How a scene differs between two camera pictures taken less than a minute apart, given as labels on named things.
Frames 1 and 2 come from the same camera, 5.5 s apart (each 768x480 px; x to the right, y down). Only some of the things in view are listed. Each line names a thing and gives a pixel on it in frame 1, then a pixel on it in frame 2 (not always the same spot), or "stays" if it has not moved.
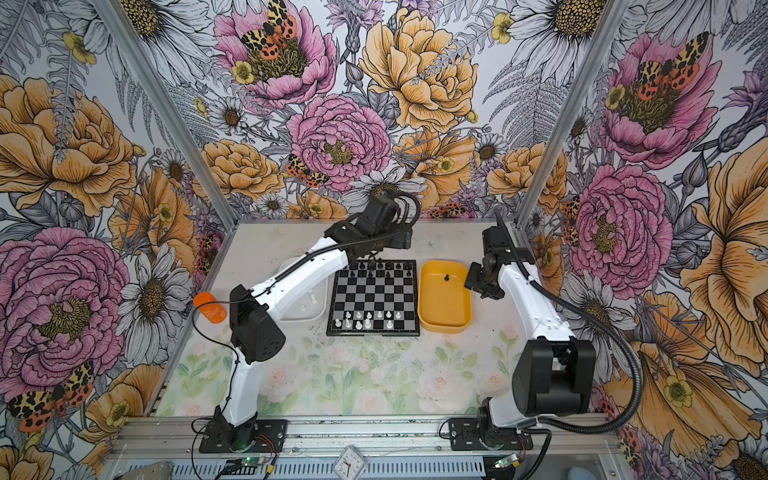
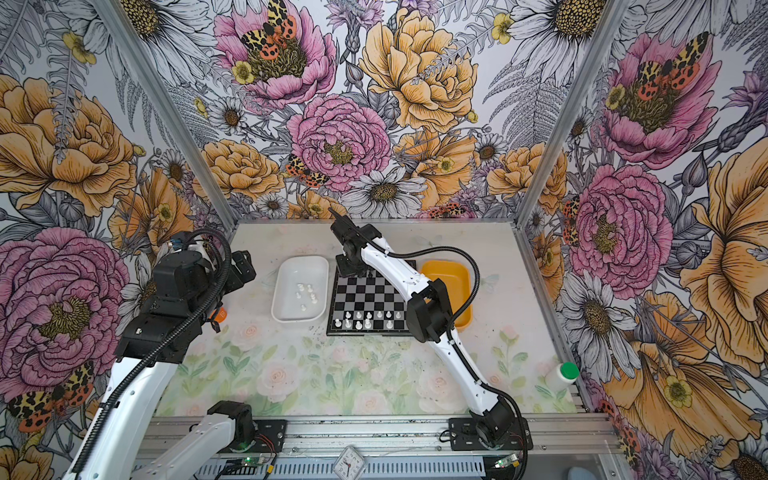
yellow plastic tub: x=445 y=305 stays
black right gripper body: x=486 y=284 to x=349 y=265
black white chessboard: x=375 y=298 stays
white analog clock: x=350 y=464 stays
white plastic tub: x=312 y=307 stays
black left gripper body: x=401 y=241 to x=234 y=280
